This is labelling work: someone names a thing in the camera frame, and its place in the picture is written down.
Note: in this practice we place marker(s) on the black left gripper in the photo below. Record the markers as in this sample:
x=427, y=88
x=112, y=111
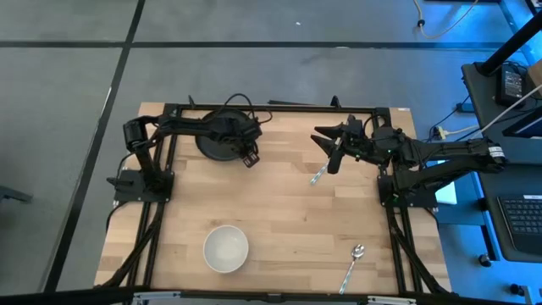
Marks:
x=237, y=133

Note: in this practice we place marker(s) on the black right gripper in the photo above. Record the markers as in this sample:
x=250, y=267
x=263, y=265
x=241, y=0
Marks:
x=351, y=140

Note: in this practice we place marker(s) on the black round plate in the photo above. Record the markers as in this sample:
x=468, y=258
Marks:
x=209, y=146

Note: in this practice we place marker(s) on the white ceramic bowl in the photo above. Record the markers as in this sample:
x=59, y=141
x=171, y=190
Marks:
x=225, y=250

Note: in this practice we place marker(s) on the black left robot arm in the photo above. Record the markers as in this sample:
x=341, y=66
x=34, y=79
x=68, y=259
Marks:
x=182, y=125

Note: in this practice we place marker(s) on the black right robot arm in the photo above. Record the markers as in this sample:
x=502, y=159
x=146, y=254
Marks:
x=444, y=152

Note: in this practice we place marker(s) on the yellow power plug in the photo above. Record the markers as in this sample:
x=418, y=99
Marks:
x=441, y=132

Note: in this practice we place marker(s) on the black desk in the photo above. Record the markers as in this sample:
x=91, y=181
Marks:
x=508, y=178

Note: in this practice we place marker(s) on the black power adapter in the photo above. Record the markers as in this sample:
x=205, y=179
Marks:
x=511, y=84

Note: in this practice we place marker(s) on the black caster wheel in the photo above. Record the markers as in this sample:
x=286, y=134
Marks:
x=516, y=290
x=485, y=259

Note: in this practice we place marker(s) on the black slanted pole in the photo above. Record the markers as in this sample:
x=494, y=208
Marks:
x=514, y=42

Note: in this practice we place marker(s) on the black keyboard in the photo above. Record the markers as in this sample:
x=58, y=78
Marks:
x=525, y=222

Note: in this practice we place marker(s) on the cardboard box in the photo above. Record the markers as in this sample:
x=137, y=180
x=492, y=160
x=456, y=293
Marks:
x=536, y=76

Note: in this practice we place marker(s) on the black overhead crossbeam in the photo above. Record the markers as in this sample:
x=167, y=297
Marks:
x=63, y=296

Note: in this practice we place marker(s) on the dark chair leg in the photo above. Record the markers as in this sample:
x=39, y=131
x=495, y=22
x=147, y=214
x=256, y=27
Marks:
x=12, y=195

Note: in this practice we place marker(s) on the black aluminium table frame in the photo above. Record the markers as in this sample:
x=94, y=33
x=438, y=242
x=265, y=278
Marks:
x=296, y=109

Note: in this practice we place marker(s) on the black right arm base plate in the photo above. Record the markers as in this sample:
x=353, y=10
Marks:
x=413, y=199

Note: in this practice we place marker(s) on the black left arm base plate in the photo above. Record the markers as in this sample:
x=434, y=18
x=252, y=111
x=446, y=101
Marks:
x=127, y=190

